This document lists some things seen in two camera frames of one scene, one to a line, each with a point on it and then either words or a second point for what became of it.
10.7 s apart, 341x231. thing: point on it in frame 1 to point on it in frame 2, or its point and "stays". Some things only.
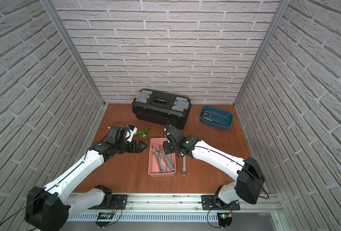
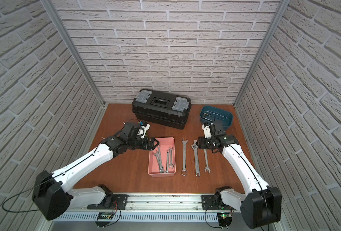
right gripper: x=165 y=145 to x=201 y=143
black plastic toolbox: x=168 y=108 stays
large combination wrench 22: x=184 y=172 stays
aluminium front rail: x=249 y=203 stays
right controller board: x=225 y=219 stays
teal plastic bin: x=216 y=117 stays
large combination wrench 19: x=155 y=150 to x=207 y=168
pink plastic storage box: x=160 y=164 stays
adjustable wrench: x=168 y=160 to x=195 y=147
